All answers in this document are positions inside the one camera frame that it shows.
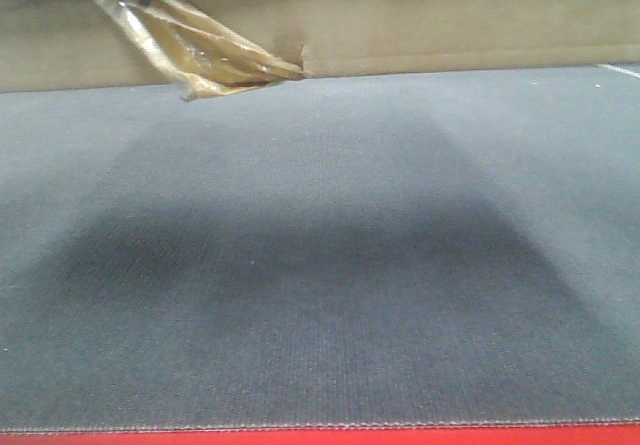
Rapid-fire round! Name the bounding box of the grey conveyor belt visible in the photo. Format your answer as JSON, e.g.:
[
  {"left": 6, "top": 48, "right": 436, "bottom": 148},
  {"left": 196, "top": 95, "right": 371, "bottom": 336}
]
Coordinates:
[{"left": 1, "top": 65, "right": 639, "bottom": 432}]

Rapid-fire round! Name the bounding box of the red conveyor edge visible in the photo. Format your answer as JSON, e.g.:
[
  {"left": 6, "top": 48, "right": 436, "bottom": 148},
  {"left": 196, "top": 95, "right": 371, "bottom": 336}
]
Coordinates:
[{"left": 1, "top": 424, "right": 639, "bottom": 445}]

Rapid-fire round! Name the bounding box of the brown cardboard carton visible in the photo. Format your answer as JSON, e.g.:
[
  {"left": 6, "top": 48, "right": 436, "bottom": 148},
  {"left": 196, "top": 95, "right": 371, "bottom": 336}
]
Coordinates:
[{"left": 1, "top": 0, "right": 639, "bottom": 99}]

